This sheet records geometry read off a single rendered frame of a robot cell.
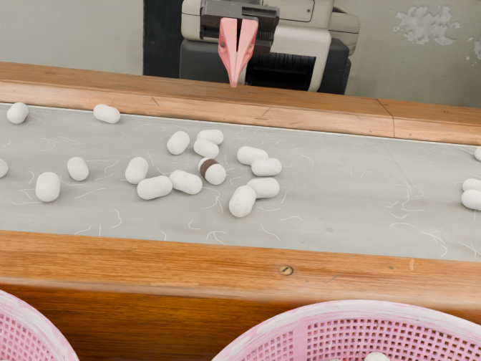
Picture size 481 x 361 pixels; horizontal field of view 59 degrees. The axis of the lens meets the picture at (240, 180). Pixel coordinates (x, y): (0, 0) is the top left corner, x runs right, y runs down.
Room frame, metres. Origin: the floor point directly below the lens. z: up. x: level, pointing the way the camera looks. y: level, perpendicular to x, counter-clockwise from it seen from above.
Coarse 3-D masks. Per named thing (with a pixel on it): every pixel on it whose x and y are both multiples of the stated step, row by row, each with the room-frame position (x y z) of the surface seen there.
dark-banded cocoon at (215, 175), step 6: (198, 168) 0.40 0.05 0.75; (210, 168) 0.38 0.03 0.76; (216, 168) 0.38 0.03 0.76; (222, 168) 0.39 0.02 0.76; (210, 174) 0.38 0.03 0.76; (216, 174) 0.38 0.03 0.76; (222, 174) 0.38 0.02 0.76; (210, 180) 0.38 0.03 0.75; (216, 180) 0.38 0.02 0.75; (222, 180) 0.38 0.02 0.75
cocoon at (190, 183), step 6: (174, 174) 0.37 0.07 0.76; (180, 174) 0.36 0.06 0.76; (186, 174) 0.37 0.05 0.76; (192, 174) 0.37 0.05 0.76; (174, 180) 0.36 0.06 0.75; (180, 180) 0.36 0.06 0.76; (186, 180) 0.36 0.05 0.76; (192, 180) 0.36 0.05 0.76; (198, 180) 0.36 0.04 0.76; (174, 186) 0.36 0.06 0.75; (180, 186) 0.36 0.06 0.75; (186, 186) 0.35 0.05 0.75; (192, 186) 0.35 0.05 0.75; (198, 186) 0.36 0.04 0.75; (186, 192) 0.36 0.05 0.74; (192, 192) 0.35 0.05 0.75
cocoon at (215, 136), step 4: (200, 132) 0.48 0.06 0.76; (204, 132) 0.48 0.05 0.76; (208, 132) 0.48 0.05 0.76; (212, 132) 0.48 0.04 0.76; (216, 132) 0.48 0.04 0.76; (220, 132) 0.49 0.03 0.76; (200, 136) 0.47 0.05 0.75; (204, 136) 0.47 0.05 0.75; (208, 136) 0.47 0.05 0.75; (212, 136) 0.48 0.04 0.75; (216, 136) 0.48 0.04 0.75; (220, 136) 0.48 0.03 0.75; (208, 140) 0.47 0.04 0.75; (212, 140) 0.47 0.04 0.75; (216, 140) 0.48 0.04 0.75; (220, 140) 0.48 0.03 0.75; (216, 144) 0.48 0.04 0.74
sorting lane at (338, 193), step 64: (0, 128) 0.45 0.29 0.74; (64, 128) 0.48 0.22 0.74; (128, 128) 0.50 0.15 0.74; (192, 128) 0.53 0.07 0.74; (256, 128) 0.56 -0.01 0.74; (0, 192) 0.32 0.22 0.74; (64, 192) 0.34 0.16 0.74; (128, 192) 0.35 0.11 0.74; (320, 192) 0.40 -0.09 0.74; (384, 192) 0.42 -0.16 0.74; (448, 192) 0.44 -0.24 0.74; (448, 256) 0.31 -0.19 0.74
